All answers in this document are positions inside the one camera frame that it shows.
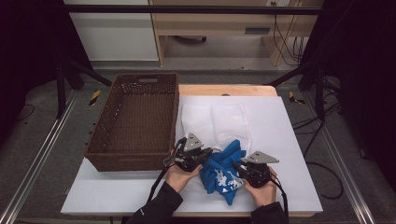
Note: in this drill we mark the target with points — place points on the black horizontal frame bar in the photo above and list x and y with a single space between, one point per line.
186 9

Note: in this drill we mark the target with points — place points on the black frame stand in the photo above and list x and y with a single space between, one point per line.
319 93
60 90

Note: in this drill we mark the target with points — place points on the wooden desk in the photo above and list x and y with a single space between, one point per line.
214 21

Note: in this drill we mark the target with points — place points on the white mesh garment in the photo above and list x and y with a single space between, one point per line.
218 121

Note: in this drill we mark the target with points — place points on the blue garment with white print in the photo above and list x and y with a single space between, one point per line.
218 174

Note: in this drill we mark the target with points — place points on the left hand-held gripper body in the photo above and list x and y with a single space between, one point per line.
188 155

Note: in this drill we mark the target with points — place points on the metal floor rail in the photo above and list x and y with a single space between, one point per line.
37 158
342 168

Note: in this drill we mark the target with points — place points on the black curtain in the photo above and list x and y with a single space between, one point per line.
28 46
364 62

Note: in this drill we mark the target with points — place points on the person's left hand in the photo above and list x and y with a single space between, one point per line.
179 179

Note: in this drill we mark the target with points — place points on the brown woven basket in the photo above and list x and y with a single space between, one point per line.
137 124

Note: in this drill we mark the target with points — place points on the white board table cover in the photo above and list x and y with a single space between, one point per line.
280 130

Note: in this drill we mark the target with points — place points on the dark chair base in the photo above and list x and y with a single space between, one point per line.
190 39

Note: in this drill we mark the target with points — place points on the yellow black tape strip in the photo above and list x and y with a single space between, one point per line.
95 97
294 98

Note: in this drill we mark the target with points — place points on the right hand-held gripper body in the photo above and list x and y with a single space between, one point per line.
258 174

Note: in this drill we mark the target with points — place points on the white cabinet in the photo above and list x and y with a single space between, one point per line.
115 34

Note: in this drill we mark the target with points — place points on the person's right hand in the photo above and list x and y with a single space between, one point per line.
263 194

